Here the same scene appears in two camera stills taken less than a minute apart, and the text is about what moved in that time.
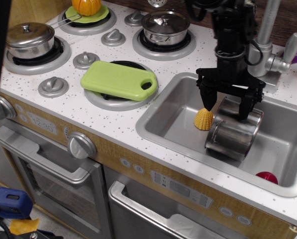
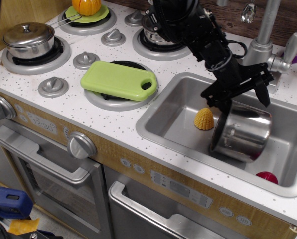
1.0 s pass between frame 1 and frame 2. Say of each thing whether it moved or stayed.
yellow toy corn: stayed
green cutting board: stayed
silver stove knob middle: stayed
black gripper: moved
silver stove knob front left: stayed
